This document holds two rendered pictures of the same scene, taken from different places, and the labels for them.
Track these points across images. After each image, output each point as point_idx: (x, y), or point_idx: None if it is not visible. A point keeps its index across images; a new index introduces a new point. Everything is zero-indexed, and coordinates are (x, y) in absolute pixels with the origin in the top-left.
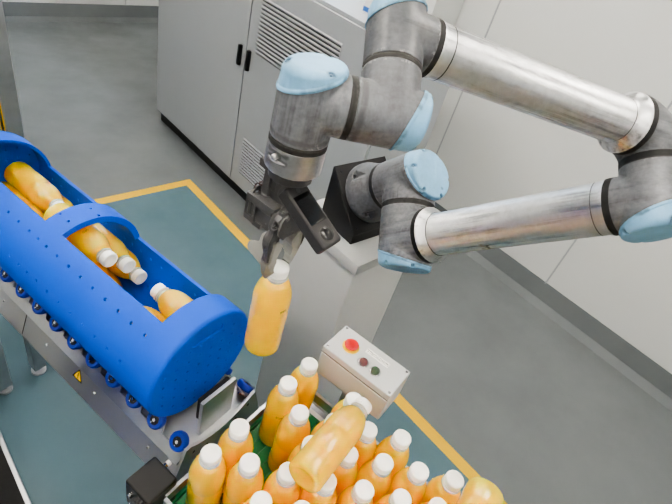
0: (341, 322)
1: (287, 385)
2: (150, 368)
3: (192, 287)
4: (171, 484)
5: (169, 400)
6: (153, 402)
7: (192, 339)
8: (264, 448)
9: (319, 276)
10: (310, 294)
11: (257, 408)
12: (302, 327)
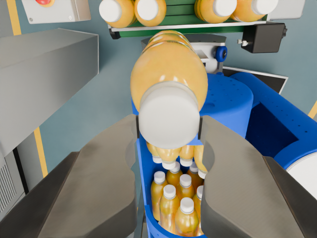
0: (22, 56)
1: (150, 6)
2: (250, 109)
3: (141, 152)
4: (262, 24)
5: (222, 80)
6: (244, 85)
7: (217, 109)
8: (168, 4)
9: (15, 101)
10: (33, 94)
11: (142, 41)
12: (54, 80)
